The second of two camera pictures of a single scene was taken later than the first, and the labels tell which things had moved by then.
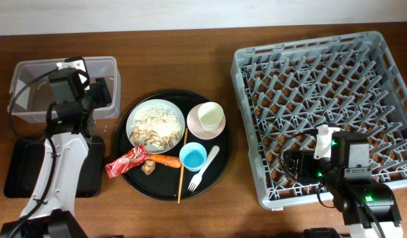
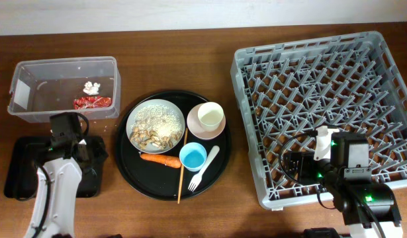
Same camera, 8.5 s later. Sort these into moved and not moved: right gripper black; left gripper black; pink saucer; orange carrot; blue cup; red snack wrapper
Moved: red snack wrapper; left gripper black
Not moved: right gripper black; pink saucer; blue cup; orange carrot
